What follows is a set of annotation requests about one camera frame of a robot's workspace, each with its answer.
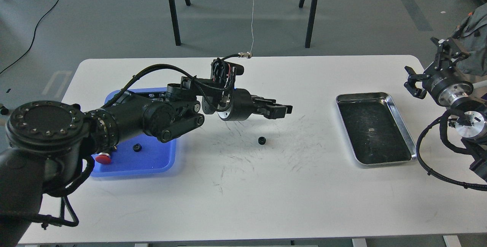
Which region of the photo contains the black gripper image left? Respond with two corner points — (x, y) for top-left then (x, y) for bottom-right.
(218, 89), (293, 121)

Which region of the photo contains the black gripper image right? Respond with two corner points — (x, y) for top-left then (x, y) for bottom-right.
(404, 37), (473, 107)

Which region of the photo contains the small black gear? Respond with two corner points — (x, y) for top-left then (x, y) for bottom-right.
(258, 136), (266, 145)
(132, 143), (142, 152)

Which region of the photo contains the black robot arm image left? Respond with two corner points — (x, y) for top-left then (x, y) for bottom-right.
(0, 57), (293, 247)

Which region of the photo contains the silver metal tray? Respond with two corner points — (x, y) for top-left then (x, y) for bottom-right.
(336, 92), (417, 167)

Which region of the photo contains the blue plastic tray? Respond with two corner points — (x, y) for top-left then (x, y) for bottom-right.
(90, 87), (180, 178)

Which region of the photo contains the grey backpack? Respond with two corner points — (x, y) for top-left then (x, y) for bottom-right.
(452, 3), (487, 76)

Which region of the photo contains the black caster wheel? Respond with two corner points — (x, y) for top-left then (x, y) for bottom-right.
(0, 104), (9, 116)

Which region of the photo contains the red push button switch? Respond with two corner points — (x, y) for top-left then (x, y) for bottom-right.
(94, 147), (113, 164)

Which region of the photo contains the black floor cable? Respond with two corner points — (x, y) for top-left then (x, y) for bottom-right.
(0, 0), (107, 75)

